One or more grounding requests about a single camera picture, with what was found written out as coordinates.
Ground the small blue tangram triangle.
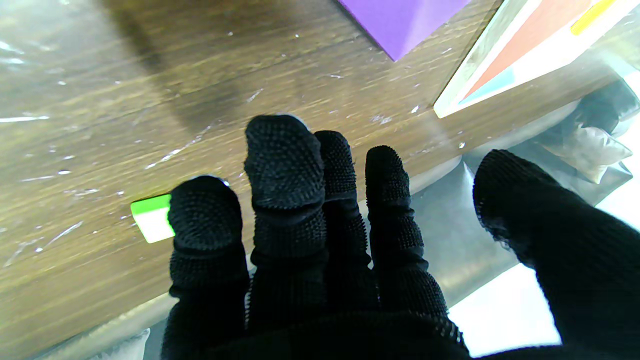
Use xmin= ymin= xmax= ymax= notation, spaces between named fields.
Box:
xmin=457 ymin=67 xmax=516 ymax=106

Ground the purple tangram triangle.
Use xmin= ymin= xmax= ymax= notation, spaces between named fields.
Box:
xmin=337 ymin=0 xmax=472 ymax=62

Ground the square wooden tangram tray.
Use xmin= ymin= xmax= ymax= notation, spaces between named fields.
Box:
xmin=433 ymin=0 xmax=640 ymax=119

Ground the large red tangram triangle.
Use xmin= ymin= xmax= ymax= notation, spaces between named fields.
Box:
xmin=460 ymin=0 xmax=594 ymax=103

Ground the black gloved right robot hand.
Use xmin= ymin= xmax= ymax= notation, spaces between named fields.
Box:
xmin=160 ymin=115 xmax=640 ymax=360

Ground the green tangram square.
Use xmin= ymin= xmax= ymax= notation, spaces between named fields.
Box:
xmin=130 ymin=194 xmax=176 ymax=244

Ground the brown sofa cushion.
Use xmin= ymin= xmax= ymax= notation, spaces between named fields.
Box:
xmin=82 ymin=327 xmax=151 ymax=360
xmin=541 ymin=125 xmax=634 ymax=185

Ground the large yellow tangram triangle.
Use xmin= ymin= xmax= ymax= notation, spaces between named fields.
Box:
xmin=570 ymin=0 xmax=617 ymax=36

